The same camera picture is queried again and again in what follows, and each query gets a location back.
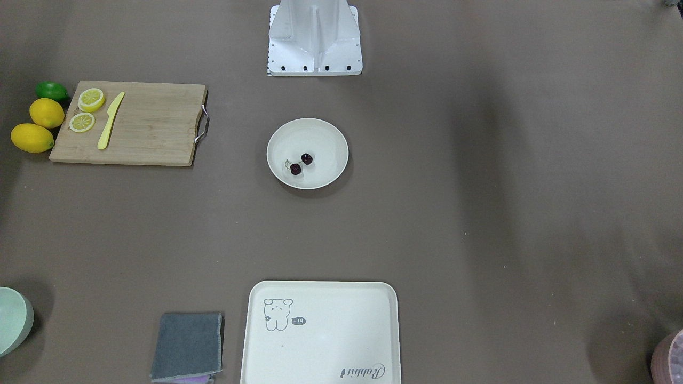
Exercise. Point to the mint green bowl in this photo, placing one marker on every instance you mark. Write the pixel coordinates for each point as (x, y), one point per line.
(17, 318)

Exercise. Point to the grey folded cloth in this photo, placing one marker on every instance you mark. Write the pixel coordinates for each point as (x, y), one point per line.
(188, 348)

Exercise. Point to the yellow lemon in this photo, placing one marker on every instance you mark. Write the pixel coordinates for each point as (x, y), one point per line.
(32, 138)
(47, 113)

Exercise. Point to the green lime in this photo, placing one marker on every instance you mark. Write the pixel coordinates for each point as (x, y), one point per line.
(52, 90)

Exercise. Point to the lemon slice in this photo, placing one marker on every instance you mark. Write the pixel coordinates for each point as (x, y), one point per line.
(82, 122)
(91, 100)

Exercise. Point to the cream round plate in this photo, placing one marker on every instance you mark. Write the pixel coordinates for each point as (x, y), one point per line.
(319, 138)

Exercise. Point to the yellow plastic knife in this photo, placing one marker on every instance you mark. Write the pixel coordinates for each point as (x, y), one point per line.
(112, 110)

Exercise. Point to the pink bowl with ice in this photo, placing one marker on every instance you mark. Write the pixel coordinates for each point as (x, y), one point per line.
(666, 361)

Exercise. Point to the cream rectangular rabbit tray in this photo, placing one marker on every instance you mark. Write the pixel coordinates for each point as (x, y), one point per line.
(322, 332)

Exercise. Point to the bamboo cutting board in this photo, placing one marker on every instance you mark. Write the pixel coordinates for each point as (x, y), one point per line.
(156, 124)

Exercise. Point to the white camera post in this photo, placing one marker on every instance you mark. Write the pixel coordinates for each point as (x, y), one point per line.
(314, 38)

